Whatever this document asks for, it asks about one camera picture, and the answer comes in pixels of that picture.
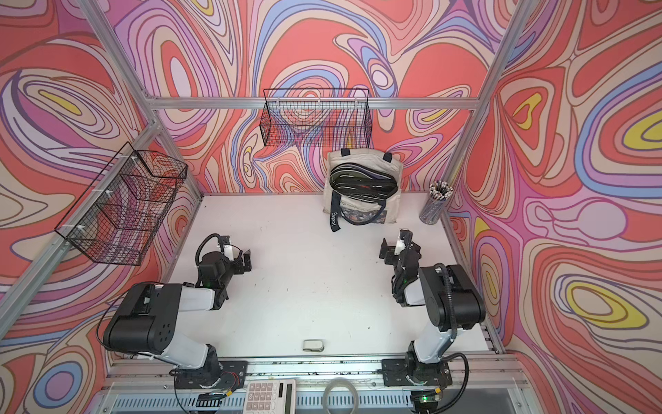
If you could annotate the aluminium front rail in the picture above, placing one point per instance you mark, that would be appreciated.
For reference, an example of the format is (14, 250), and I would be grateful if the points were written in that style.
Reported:
(487, 371)

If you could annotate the white eraser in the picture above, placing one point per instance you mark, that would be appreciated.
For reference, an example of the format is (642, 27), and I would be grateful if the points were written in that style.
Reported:
(313, 346)

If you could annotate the black paddle cases in bag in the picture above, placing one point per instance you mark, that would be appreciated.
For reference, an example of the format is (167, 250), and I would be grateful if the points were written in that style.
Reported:
(362, 183)

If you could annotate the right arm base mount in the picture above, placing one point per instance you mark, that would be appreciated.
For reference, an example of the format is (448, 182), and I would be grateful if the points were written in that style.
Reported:
(403, 372)

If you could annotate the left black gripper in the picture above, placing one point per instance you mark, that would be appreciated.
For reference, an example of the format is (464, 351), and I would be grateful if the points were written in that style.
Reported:
(241, 260)

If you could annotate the grey tape roll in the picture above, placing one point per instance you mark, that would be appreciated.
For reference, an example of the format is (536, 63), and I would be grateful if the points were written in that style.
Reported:
(340, 387)

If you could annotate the back black wire basket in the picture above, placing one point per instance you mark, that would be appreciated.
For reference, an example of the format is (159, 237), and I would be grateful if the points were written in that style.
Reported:
(316, 117)

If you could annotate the metal mesh pencil cup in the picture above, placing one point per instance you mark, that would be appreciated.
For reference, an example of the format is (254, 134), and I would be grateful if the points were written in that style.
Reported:
(439, 192)

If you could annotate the white pink calculator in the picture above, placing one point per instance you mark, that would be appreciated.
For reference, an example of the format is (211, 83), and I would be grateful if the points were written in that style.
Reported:
(274, 397)

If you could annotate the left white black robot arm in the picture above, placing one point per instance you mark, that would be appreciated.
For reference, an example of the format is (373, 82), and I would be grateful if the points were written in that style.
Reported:
(145, 323)

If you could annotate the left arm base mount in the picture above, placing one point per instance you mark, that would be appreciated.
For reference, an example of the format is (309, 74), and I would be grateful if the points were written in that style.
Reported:
(226, 375)

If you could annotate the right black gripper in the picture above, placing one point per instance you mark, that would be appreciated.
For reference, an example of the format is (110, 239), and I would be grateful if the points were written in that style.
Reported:
(396, 253)

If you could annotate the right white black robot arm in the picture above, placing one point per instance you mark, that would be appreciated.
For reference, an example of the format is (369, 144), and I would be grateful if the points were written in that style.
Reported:
(453, 306)

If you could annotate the black wire basket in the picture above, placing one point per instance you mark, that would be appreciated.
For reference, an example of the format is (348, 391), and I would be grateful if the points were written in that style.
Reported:
(137, 189)
(316, 117)

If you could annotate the left black wire basket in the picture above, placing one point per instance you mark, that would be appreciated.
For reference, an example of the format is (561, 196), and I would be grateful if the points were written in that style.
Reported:
(137, 189)

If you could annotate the beige canvas tote bag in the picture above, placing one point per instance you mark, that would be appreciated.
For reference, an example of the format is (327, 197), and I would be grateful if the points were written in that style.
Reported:
(355, 212)

